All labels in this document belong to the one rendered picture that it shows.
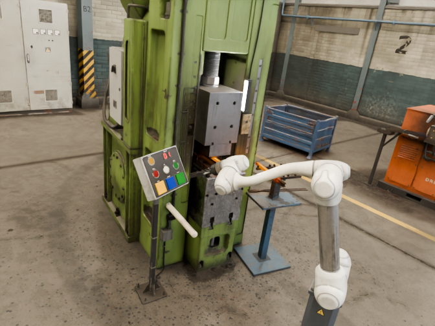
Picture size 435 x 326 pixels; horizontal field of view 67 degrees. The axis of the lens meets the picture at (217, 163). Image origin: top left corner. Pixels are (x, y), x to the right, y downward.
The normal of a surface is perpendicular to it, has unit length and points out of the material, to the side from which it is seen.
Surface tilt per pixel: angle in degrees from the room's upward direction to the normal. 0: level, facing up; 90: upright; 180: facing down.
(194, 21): 90
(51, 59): 90
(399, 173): 93
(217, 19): 90
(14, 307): 0
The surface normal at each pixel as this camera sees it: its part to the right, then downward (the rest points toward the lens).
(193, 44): 0.53, 0.37
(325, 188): -0.43, 0.19
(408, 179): -0.76, 0.17
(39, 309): 0.11, -0.92
